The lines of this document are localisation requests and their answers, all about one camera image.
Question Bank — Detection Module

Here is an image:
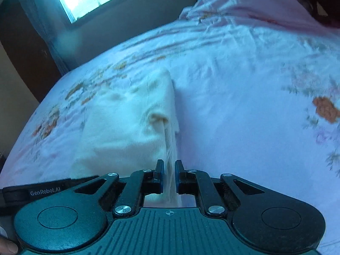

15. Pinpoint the dark wooden wardrobe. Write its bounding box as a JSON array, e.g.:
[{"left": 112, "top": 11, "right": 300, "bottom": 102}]
[{"left": 1, "top": 0, "right": 61, "bottom": 102}]

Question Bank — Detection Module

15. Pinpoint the floral pink bed quilt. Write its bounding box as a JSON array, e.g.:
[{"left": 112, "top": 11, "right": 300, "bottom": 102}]
[{"left": 1, "top": 0, "right": 339, "bottom": 254}]

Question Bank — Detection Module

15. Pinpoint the left grey curtain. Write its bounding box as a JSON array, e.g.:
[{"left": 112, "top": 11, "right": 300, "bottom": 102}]
[{"left": 19, "top": 0, "right": 70, "bottom": 75}]

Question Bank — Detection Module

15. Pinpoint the cream knit sweater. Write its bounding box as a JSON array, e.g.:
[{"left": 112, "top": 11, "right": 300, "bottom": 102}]
[{"left": 70, "top": 69, "right": 181, "bottom": 207}]

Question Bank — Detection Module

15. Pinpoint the person's left hand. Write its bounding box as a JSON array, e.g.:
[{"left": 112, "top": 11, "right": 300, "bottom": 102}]
[{"left": 0, "top": 227, "right": 18, "bottom": 254}]

